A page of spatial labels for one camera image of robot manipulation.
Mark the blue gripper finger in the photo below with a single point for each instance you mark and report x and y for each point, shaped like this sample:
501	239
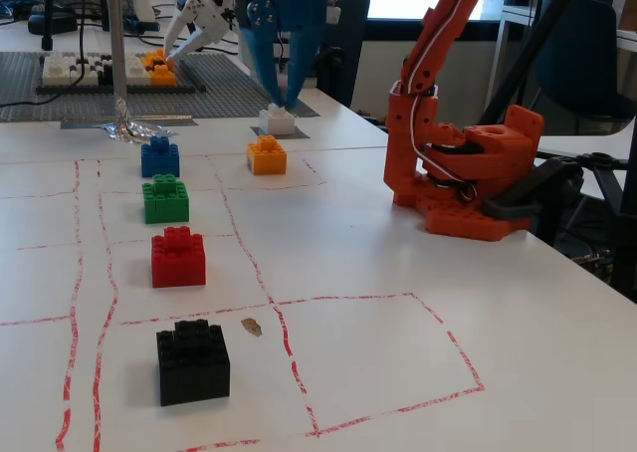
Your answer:
301	59
264	39

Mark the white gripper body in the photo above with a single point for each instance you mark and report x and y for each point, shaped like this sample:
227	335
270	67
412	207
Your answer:
206	24

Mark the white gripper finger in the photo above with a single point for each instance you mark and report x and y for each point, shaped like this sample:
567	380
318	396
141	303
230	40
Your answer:
196	41
180	19

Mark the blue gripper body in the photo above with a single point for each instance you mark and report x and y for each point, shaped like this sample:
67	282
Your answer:
284	16

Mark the white lego block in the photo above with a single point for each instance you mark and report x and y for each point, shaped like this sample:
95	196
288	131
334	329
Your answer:
276	123

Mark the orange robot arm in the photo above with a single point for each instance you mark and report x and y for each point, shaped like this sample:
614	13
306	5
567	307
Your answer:
478	158

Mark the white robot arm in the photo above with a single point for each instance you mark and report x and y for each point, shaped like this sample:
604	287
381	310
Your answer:
333	14

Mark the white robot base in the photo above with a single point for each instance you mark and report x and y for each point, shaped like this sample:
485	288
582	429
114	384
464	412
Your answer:
144	4

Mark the grey tape marker square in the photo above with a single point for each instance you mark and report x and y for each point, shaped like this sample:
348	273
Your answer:
301	133

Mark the yellow lego block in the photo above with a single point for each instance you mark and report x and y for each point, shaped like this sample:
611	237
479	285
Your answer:
267	158

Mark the blue lego block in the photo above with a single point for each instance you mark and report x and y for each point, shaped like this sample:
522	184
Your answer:
160	160

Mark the small green lego block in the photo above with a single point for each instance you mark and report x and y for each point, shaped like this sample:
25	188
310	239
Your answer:
166	200

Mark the red lego block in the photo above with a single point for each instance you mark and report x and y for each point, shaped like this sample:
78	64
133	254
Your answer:
179	263

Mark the black lego block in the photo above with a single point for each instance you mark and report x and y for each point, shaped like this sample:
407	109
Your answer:
194	367

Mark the dark blue chair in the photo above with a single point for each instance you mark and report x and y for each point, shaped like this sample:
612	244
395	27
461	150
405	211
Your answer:
348	49

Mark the grey lego baseplate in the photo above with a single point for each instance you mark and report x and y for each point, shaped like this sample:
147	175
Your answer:
224	98

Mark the metal pole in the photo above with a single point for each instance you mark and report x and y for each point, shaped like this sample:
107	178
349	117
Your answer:
117	39

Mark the black vertical pole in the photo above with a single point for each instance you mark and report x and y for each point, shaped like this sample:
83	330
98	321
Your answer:
103	4

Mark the dark grey tape strip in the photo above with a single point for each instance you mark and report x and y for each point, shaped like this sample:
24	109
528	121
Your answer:
164	119

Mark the crumpled aluminium foil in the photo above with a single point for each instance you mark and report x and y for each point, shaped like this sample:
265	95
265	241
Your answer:
134	133

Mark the black desk device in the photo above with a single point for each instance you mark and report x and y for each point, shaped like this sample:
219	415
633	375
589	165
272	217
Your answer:
67	24

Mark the white black orange brick row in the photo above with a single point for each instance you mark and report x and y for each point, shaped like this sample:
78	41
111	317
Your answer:
60	71

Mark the black tripod stand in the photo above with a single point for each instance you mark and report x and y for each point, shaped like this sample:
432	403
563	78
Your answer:
545	26

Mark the black table clamp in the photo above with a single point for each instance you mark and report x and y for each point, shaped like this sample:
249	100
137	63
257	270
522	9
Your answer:
547	173

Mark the small brown scrap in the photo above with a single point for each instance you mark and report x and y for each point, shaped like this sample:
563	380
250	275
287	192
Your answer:
252	327

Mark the blue office chair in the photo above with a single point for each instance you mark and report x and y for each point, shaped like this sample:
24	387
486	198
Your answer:
582	64

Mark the electronics circuit board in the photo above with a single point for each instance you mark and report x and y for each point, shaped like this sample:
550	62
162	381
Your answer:
594	265

